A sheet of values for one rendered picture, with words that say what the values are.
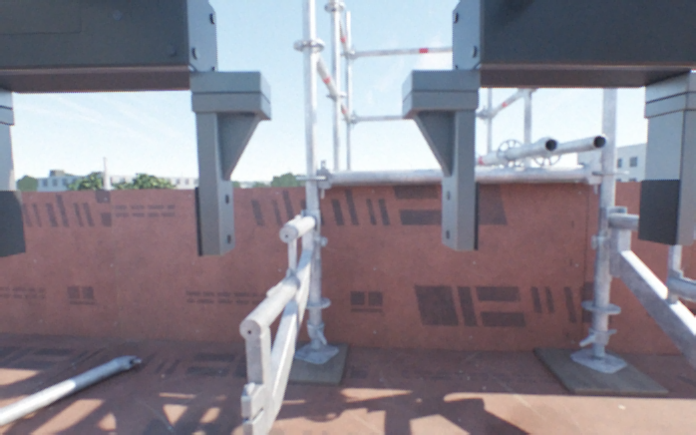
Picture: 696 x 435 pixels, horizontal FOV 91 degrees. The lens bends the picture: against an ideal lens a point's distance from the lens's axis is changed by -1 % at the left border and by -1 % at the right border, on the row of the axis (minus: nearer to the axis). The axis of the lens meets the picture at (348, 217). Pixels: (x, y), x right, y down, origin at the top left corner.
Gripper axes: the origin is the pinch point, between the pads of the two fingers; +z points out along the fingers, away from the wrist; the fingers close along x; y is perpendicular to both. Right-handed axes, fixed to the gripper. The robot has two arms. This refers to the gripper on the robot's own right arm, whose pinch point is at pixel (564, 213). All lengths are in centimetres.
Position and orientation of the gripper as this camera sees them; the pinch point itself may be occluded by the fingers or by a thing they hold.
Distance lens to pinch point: 25.4
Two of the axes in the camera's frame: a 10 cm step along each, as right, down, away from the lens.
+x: 10.0, -0.2, 0.3
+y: 0.3, 0.9, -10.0
